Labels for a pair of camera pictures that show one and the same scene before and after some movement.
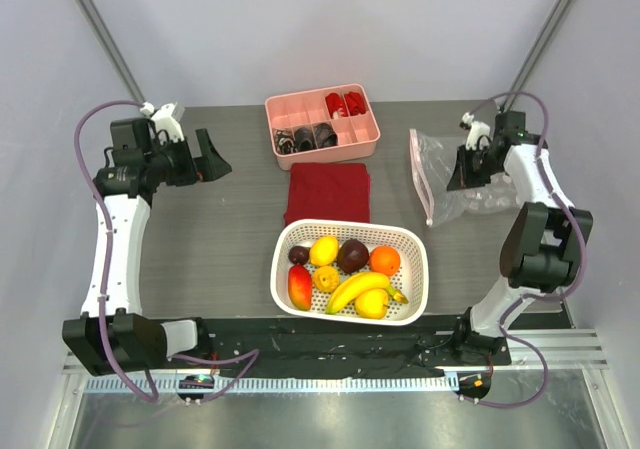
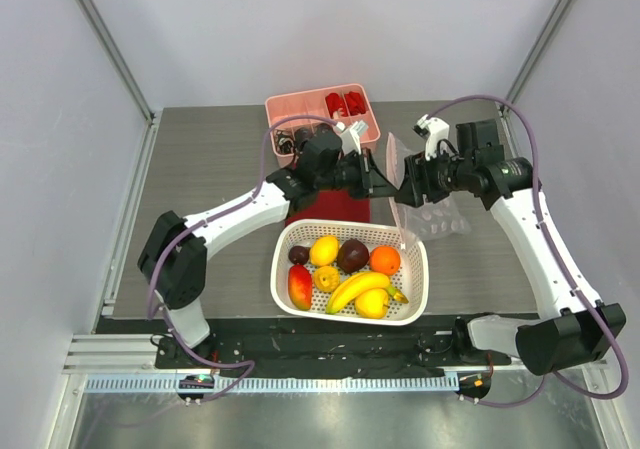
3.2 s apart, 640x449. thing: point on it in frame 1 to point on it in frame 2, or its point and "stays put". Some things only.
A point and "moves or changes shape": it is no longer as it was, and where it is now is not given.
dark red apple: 352,255 stays put
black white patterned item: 285,143 stays put
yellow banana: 359,283 stays put
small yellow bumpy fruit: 326,278 stays put
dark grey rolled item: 304,139 stays put
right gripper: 467,164 to 414,183
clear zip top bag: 433,160 moves or changes shape
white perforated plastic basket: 351,271 stays put
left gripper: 207,167 to 371,181
